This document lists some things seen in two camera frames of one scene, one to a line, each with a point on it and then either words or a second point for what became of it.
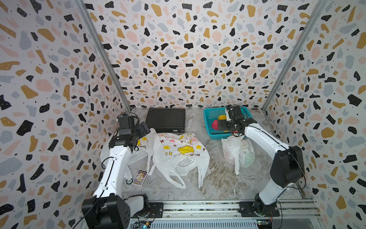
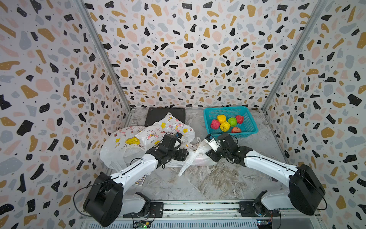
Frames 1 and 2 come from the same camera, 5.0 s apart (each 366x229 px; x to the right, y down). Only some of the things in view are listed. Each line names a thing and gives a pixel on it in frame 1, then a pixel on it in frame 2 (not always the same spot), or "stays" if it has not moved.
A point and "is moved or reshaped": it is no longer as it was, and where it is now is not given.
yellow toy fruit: [222, 117] stays
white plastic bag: [238, 151] is moved or reshaped
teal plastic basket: [211, 114] stays
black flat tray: [166, 120] stays
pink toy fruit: [215, 124] stays
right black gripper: [224, 124] -> [212, 154]
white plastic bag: [177, 155] -> [170, 124]
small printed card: [139, 177] stays
